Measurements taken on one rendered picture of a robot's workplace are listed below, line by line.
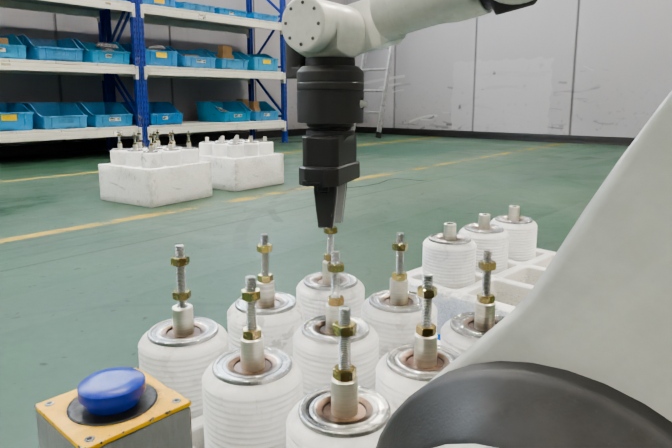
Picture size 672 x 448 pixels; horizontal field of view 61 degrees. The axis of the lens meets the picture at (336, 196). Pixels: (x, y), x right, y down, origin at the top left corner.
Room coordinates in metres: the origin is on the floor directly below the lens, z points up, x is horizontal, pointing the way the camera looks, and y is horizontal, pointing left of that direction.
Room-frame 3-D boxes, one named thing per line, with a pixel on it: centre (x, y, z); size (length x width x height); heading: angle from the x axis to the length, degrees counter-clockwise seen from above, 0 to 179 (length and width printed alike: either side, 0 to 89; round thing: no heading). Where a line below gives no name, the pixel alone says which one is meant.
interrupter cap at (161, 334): (0.59, 0.17, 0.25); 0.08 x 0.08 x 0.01
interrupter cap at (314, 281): (0.76, 0.01, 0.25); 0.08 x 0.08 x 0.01
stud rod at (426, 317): (0.52, -0.09, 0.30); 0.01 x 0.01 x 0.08
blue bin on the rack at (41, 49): (4.81, 2.36, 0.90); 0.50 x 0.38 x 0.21; 48
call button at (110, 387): (0.33, 0.14, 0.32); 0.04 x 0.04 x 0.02
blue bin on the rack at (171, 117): (5.53, 1.76, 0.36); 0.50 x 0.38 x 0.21; 51
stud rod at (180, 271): (0.59, 0.17, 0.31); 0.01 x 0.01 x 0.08
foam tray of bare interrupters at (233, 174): (3.34, 0.58, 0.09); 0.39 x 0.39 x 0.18; 53
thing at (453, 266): (1.01, -0.21, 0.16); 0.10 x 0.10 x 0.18
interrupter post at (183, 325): (0.59, 0.17, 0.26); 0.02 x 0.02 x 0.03
